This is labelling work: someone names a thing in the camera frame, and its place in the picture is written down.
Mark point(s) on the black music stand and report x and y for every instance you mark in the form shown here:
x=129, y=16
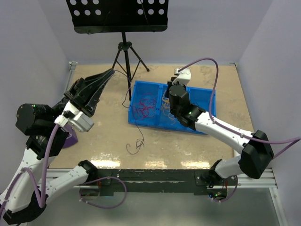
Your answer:
x=123, y=16

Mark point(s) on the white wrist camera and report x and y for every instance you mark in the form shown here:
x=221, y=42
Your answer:
x=181, y=77
x=79, y=121

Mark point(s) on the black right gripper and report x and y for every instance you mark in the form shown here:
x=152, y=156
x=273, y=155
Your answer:
x=170, y=83

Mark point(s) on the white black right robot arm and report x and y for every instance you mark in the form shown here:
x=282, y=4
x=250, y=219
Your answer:
x=255, y=152

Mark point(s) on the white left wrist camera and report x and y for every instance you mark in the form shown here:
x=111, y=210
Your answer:
x=79, y=121

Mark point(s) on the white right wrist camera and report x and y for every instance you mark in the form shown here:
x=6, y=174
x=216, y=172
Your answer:
x=181, y=77

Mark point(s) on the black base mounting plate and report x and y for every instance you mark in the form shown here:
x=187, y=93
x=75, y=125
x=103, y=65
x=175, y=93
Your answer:
x=150, y=181

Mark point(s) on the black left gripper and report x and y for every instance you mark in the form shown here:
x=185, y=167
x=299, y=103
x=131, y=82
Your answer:
x=86, y=92

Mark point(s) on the blue three-compartment plastic bin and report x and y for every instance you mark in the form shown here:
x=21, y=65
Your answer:
x=149, y=107

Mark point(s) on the purple box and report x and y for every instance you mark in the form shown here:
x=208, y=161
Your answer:
x=72, y=137

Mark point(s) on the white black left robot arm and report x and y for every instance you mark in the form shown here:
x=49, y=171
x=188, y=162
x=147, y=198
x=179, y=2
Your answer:
x=29, y=192

